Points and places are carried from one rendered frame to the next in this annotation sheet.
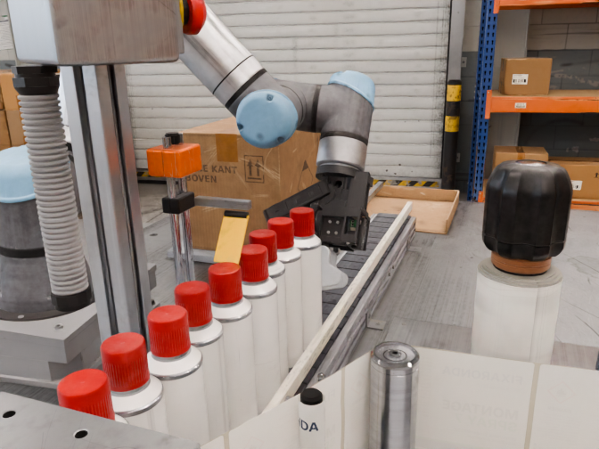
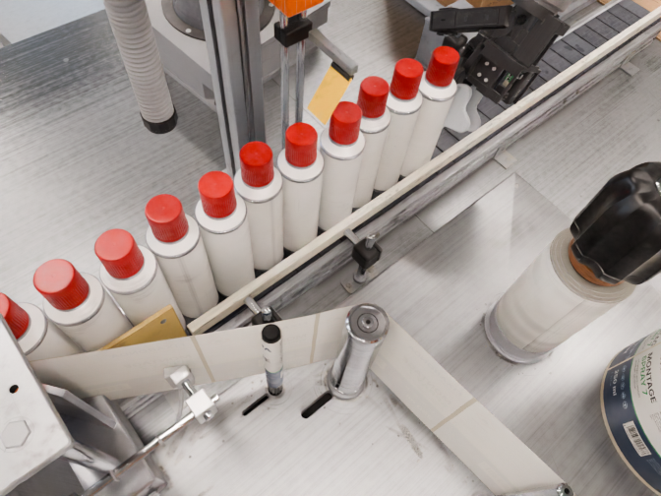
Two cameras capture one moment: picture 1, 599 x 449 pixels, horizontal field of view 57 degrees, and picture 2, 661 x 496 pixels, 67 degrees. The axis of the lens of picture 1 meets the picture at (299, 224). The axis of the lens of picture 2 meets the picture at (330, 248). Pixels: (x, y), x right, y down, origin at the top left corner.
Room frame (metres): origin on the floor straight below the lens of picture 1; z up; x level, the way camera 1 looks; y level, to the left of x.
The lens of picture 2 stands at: (0.21, -0.09, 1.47)
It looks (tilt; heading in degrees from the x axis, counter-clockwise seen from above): 60 degrees down; 21
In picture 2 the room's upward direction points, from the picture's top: 9 degrees clockwise
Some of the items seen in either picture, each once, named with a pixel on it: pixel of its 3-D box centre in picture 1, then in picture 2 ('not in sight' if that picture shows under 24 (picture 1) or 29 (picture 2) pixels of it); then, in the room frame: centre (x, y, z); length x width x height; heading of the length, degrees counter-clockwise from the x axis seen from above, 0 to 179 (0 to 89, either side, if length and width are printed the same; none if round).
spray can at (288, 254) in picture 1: (283, 294); (392, 130); (0.67, 0.02, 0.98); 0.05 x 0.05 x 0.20
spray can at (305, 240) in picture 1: (303, 280); (425, 117); (0.71, 0.00, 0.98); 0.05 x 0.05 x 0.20
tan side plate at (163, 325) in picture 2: not in sight; (139, 348); (0.28, 0.13, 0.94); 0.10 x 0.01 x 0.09; 159
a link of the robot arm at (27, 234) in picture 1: (34, 192); not in sight; (0.83, 0.41, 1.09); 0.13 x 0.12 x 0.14; 172
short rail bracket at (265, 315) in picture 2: not in sight; (261, 318); (0.39, 0.05, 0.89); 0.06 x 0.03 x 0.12; 69
